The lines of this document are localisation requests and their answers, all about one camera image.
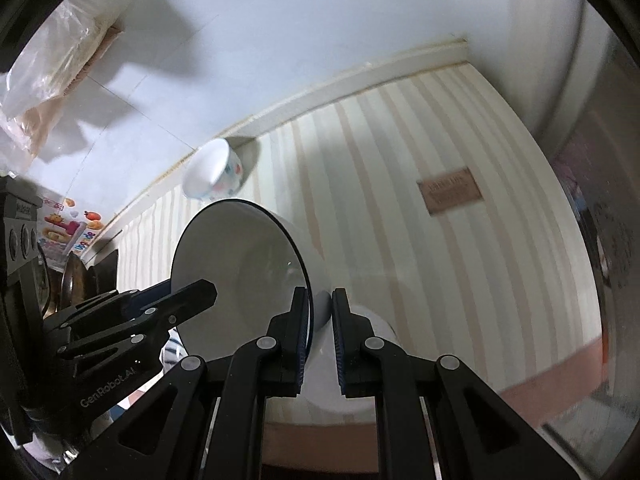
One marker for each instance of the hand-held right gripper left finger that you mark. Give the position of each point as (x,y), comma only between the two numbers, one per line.
(303,340)

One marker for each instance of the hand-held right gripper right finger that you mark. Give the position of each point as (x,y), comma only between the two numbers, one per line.
(340,340)

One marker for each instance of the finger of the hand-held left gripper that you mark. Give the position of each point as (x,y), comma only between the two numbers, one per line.
(190,295)
(150,294)

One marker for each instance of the white bowl with blue rim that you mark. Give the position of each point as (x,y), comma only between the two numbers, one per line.
(235,280)

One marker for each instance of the blue striped plate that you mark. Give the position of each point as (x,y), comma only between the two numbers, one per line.
(170,355)

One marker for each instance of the black wok with food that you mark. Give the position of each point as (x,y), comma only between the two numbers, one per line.
(75,280)

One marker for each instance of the white bowl with floral print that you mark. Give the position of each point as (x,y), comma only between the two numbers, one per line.
(207,170)

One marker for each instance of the clear plastic bag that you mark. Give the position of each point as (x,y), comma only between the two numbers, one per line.
(45,85)

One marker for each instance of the glass sliding door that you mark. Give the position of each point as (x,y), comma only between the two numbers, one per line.
(600,210)

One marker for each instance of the colourful wall stickers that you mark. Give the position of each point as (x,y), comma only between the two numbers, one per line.
(65,232)

